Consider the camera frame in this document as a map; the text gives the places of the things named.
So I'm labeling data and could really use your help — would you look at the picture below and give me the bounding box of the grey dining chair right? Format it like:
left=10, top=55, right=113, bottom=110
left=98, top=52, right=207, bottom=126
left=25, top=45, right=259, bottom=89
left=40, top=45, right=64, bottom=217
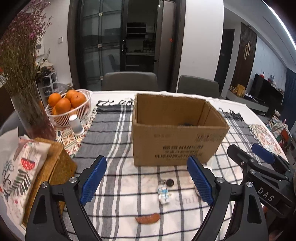
left=177, top=75, right=220, bottom=98

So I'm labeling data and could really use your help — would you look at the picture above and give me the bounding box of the dried flower bouquet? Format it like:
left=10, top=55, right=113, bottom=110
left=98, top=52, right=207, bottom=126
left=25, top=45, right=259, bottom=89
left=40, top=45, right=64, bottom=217
left=1, top=1, right=51, bottom=97

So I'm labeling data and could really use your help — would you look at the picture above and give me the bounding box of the orange fruit right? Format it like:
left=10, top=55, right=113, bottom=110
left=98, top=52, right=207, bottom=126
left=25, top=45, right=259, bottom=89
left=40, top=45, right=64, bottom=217
left=70, top=92, right=86, bottom=108

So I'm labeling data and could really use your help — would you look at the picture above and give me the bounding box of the woven wicker tissue box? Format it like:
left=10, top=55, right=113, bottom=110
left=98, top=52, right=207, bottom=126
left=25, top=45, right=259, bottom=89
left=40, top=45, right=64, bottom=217
left=22, top=138, right=77, bottom=226

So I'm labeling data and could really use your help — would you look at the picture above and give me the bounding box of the black tv cabinet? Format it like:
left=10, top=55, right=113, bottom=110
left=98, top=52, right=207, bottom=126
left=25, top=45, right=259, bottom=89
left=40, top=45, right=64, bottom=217
left=250, top=74, right=283, bottom=109

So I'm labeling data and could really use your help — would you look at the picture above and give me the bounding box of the plaid fringed tablecloth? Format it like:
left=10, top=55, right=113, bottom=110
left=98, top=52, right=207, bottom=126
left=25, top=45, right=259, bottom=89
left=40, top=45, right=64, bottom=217
left=53, top=99, right=289, bottom=241

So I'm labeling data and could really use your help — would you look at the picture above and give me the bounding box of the orange fruit front left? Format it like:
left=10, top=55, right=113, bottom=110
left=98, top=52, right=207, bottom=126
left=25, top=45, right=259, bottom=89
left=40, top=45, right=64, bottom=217
left=55, top=98, right=71, bottom=114

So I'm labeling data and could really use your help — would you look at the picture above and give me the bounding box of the dark glass sliding door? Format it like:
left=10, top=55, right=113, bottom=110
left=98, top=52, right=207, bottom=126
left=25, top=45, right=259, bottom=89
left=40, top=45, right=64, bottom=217
left=67, top=1, right=186, bottom=92

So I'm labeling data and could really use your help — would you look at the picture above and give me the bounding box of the black coin button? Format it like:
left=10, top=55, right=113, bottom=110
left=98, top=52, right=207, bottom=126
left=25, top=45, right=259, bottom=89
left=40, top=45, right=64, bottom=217
left=166, top=179, right=174, bottom=187

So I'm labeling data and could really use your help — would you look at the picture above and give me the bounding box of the orange fruit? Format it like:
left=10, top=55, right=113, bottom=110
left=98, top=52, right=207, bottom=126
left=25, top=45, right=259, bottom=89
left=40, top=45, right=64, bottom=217
left=70, top=92, right=86, bottom=108
left=48, top=93, right=62, bottom=108
left=55, top=98, right=71, bottom=114

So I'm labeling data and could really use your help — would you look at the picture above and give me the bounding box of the person's right hand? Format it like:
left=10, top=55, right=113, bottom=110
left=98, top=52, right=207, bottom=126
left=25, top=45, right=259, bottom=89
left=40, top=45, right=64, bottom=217
left=263, top=206, right=282, bottom=241

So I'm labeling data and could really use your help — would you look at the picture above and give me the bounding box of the patterned floral placemat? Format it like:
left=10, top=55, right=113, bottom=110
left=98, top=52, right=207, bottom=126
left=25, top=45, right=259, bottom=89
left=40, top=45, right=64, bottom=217
left=249, top=124, right=282, bottom=155

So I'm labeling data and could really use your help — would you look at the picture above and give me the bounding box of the brown leather key case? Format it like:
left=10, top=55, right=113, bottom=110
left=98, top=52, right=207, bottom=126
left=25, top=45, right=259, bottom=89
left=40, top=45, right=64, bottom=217
left=135, top=213, right=161, bottom=225

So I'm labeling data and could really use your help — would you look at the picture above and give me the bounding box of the grey dining chair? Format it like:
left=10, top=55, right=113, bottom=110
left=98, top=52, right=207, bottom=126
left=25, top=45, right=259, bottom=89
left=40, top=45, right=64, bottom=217
left=177, top=75, right=220, bottom=98
left=102, top=71, right=159, bottom=91

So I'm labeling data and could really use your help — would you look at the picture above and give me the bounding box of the orange fruit centre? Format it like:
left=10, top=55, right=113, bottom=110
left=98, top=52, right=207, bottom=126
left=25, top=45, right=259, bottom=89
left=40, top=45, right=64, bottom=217
left=48, top=93, right=62, bottom=108

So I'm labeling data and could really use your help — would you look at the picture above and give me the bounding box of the white shoe rack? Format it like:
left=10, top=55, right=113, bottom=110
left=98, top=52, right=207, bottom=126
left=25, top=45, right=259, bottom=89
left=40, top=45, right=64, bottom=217
left=36, top=59, right=57, bottom=98

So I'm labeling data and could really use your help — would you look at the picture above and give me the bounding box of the small white cylinder speaker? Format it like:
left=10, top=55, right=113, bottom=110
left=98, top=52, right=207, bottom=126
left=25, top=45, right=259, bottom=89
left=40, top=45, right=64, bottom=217
left=68, top=114, right=84, bottom=136

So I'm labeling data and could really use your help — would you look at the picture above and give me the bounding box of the floral fabric tissue cover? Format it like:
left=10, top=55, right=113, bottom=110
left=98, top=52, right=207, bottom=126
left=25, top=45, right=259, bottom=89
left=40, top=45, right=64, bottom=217
left=1, top=138, right=51, bottom=225

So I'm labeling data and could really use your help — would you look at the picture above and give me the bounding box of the brown cardboard box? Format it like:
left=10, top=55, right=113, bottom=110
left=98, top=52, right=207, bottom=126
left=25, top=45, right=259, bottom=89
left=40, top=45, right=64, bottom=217
left=132, top=94, right=229, bottom=167

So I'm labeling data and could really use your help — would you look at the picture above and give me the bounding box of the grey dining chair left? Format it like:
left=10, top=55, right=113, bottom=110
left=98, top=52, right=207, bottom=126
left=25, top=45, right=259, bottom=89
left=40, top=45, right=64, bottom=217
left=102, top=71, right=159, bottom=91

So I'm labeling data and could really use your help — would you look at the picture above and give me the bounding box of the glass flower vase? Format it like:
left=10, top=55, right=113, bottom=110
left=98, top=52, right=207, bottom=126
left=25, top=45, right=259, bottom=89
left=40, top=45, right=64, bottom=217
left=11, top=83, right=56, bottom=141

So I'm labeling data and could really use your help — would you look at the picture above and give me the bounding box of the white fruit basket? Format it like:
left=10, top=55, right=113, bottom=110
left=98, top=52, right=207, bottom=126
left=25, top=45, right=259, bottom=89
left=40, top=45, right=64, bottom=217
left=45, top=89, right=93, bottom=128

